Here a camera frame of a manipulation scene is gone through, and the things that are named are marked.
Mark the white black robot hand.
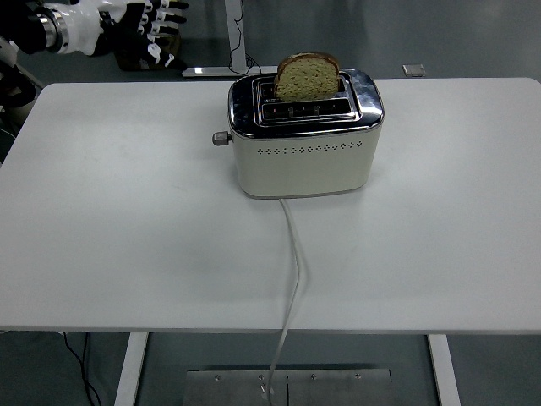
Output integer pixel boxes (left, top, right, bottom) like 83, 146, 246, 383
63, 0, 189, 72

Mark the white background desk leg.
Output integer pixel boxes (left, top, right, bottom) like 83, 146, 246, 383
181, 0, 281, 79

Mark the brown cardboard box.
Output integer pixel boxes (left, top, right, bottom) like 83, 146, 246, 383
114, 32, 183, 72

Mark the white toaster power cord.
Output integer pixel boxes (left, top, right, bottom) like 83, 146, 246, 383
260, 197, 309, 406

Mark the white table leg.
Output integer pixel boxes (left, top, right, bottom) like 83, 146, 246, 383
426, 333, 462, 406
113, 332, 150, 406

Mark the black cable on desk leg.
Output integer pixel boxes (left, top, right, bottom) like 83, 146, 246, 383
227, 0, 266, 76

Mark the thin black floor cable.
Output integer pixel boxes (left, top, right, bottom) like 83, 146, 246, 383
62, 331, 103, 406
79, 331, 95, 406

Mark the cream chrome two-slot toaster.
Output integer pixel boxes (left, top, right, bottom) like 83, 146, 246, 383
210, 67, 385, 200

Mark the brown bread slice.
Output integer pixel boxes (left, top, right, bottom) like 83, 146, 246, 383
273, 52, 341, 102

